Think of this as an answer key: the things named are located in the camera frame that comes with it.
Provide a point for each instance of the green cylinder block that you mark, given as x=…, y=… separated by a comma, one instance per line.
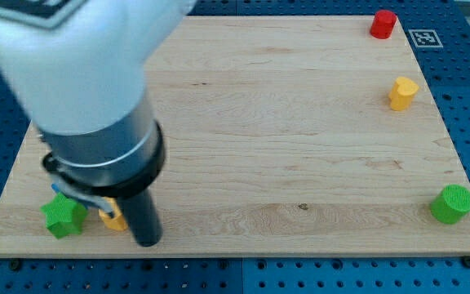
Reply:
x=451, y=204

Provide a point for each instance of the white fiducial marker tag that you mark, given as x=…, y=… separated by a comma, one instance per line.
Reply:
x=425, y=38

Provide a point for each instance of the green star block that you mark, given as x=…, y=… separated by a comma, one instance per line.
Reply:
x=64, y=216

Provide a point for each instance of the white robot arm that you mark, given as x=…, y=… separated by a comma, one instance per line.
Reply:
x=77, y=70

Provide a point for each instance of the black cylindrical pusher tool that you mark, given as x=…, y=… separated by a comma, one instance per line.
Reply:
x=141, y=216

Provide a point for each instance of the red cylinder block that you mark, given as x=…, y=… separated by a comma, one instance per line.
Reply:
x=383, y=24

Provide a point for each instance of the yellow hexagon block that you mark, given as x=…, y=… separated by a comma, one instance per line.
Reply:
x=115, y=219

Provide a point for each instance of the yellow heart block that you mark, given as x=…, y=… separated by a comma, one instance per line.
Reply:
x=402, y=93

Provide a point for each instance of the wooden board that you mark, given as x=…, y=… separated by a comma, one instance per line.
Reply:
x=280, y=142

